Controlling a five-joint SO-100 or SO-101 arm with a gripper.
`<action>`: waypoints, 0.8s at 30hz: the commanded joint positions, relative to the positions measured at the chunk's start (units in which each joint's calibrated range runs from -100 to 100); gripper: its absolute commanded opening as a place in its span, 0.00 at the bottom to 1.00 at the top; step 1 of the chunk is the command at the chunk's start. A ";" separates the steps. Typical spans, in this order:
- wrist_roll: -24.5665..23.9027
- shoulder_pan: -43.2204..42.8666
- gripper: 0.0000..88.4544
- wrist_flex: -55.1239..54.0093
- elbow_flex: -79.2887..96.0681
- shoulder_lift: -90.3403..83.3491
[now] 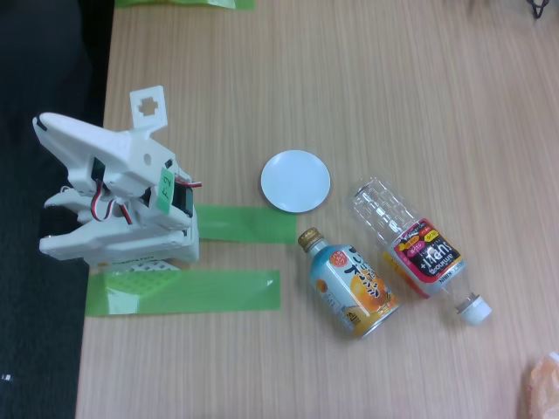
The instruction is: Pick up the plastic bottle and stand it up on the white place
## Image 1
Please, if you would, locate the small white round plate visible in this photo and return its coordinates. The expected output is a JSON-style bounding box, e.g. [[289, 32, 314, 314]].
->
[[260, 149, 332, 215]]

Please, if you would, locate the clear plastic bottle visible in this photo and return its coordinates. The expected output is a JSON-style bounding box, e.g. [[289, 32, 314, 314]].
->
[[351, 175, 493, 327]]

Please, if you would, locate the orange plastic bag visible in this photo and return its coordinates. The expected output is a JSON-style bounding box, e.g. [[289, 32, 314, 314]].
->
[[521, 352, 559, 419]]

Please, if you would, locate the green plastic sheet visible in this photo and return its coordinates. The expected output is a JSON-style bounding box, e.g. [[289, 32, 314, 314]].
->
[[114, 0, 256, 12]]

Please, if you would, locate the red black white servo cable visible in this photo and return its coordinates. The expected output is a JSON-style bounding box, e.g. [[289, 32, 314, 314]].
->
[[89, 176, 133, 226]]

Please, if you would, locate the orange juice aluminium bottle can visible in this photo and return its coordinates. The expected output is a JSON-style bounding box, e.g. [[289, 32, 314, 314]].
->
[[297, 226, 401, 340]]

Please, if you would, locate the green tape strip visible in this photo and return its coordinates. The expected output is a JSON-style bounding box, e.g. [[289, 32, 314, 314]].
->
[[194, 203, 298, 245], [85, 269, 281, 319]]

